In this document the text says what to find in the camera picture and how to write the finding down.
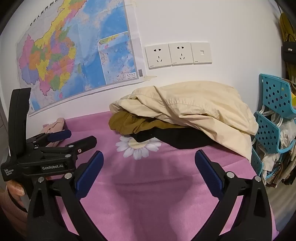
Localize colourful wall map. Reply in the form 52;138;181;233
16;0;158;116

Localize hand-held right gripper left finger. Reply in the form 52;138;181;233
26;151;107;241

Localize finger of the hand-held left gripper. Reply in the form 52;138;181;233
37;136;97;160
26;130;72;147

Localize yellow hanging straps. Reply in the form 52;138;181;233
279;13;296;80

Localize cream garment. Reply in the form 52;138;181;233
109;81;259;160

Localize person's left hand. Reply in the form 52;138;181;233
5;179;33;208

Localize brown bag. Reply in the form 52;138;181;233
265;151;296;187

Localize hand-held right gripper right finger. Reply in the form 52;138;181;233
192;149;272;241

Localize white plastic bag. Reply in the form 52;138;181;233
260;118;296;167

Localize black handbag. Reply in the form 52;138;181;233
282;42;296;62

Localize pink printed blanket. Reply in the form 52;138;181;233
46;111;277;241

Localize blue plastic rack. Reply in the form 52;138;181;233
251;74;296;183

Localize pink beige garment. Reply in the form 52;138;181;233
43;118;66;146

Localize olive green garment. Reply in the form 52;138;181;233
109;112;190;136

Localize black garment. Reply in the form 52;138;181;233
129;126;232;149

